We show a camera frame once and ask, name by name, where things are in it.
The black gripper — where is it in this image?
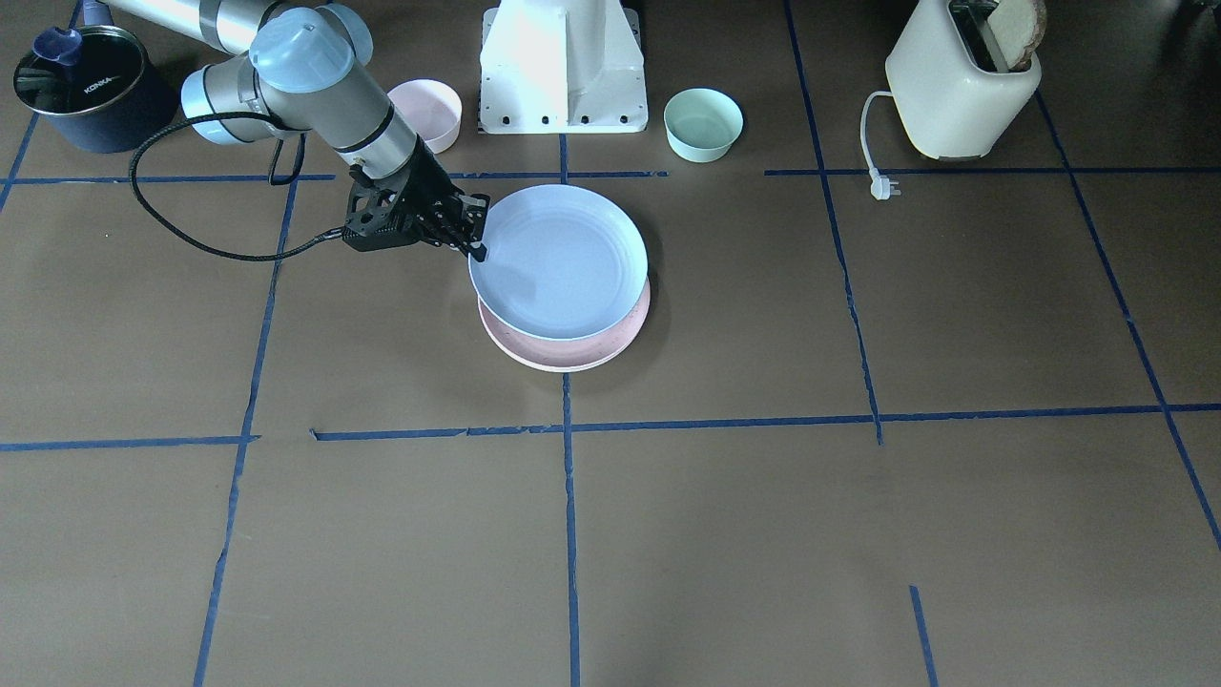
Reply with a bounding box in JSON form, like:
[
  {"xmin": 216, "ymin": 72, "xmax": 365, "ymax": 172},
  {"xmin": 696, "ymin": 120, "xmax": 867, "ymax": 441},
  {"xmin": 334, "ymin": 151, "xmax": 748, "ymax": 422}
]
[{"xmin": 341, "ymin": 143, "xmax": 491, "ymax": 262}]

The blue plate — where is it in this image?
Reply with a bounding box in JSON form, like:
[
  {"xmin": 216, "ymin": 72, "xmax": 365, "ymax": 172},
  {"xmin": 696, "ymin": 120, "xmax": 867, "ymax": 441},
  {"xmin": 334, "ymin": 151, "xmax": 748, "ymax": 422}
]
[{"xmin": 469, "ymin": 184, "xmax": 650, "ymax": 340}]

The pink plate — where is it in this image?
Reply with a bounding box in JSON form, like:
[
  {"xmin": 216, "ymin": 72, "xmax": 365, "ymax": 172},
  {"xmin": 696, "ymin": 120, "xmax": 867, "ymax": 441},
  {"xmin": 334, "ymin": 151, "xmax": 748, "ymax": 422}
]
[{"xmin": 477, "ymin": 279, "xmax": 652, "ymax": 373}]

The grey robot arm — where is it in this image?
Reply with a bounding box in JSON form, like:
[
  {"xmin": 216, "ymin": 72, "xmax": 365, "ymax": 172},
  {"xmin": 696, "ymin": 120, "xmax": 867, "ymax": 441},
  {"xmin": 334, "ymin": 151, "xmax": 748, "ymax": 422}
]
[{"xmin": 114, "ymin": 1, "xmax": 488, "ymax": 261}]

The pink bowl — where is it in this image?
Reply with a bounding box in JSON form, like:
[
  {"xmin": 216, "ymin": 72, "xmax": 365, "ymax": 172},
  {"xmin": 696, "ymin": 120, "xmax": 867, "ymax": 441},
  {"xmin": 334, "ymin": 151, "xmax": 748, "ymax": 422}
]
[{"xmin": 387, "ymin": 79, "xmax": 463, "ymax": 154}]

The green bowl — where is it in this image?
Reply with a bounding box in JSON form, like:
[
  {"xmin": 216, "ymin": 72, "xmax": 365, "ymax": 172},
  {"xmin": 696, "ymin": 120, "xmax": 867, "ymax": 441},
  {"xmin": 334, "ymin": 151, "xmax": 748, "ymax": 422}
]
[{"xmin": 663, "ymin": 88, "xmax": 745, "ymax": 162}]

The dark blue saucepan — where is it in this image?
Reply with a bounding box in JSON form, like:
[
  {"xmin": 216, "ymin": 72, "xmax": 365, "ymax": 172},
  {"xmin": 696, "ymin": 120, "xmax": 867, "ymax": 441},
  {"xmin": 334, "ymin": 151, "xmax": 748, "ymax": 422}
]
[{"xmin": 12, "ymin": 1, "xmax": 178, "ymax": 154}]

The cream white toaster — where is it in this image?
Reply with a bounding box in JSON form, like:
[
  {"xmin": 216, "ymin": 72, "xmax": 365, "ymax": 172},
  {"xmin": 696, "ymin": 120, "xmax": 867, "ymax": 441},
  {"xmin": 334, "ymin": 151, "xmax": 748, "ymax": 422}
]
[{"xmin": 885, "ymin": 1, "xmax": 1042, "ymax": 160}]

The bread slice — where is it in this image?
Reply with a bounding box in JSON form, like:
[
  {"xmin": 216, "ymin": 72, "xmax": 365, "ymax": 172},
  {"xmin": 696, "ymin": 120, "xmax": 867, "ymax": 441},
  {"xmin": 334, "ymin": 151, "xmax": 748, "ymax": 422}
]
[{"xmin": 985, "ymin": 0, "xmax": 1046, "ymax": 73}]

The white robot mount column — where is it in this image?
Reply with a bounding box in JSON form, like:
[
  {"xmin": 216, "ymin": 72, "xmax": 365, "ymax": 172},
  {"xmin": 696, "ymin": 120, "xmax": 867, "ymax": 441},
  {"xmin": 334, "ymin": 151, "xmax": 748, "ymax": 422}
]
[{"xmin": 477, "ymin": 1, "xmax": 650, "ymax": 135}]

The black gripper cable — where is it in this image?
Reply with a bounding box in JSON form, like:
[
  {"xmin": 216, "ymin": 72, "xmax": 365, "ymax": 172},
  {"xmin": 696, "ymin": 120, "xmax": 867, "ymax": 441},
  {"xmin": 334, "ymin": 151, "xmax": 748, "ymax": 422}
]
[{"xmin": 128, "ymin": 112, "xmax": 346, "ymax": 262}]

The white toaster power cable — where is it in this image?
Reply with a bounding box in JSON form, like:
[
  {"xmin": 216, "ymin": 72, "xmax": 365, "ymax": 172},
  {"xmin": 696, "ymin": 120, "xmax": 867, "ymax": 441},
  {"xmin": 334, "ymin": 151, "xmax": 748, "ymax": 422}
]
[{"xmin": 860, "ymin": 92, "xmax": 904, "ymax": 203}]

